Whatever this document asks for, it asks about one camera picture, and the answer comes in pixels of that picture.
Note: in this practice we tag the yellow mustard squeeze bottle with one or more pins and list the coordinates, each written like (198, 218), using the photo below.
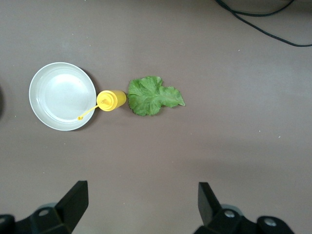
(114, 100)

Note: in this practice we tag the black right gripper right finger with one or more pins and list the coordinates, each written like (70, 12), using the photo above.
(212, 214)

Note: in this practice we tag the green lettuce leaf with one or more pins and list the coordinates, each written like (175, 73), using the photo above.
(151, 97)

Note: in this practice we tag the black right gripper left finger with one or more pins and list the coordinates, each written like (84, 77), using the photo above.
(70, 207)

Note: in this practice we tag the beige round plate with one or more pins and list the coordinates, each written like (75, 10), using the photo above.
(63, 97)

